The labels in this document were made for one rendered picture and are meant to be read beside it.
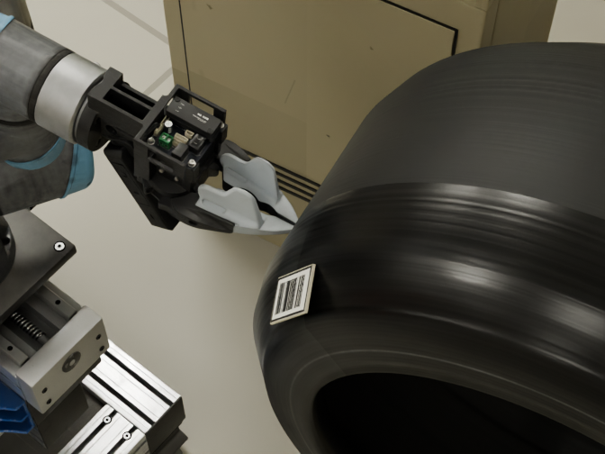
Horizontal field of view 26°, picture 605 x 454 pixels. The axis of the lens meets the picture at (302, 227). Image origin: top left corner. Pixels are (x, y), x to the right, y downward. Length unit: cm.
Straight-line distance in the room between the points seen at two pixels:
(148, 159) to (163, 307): 143
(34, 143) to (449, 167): 49
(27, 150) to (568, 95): 57
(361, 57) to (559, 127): 104
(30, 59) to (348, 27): 84
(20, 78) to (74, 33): 178
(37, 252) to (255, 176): 69
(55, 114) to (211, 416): 134
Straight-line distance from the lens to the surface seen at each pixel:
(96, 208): 270
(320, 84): 211
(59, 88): 120
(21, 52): 122
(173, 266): 261
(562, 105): 100
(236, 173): 120
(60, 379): 183
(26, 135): 130
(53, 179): 166
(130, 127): 117
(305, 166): 232
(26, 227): 184
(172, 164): 116
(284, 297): 105
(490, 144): 99
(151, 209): 125
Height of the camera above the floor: 226
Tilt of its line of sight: 58 degrees down
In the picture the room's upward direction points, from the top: straight up
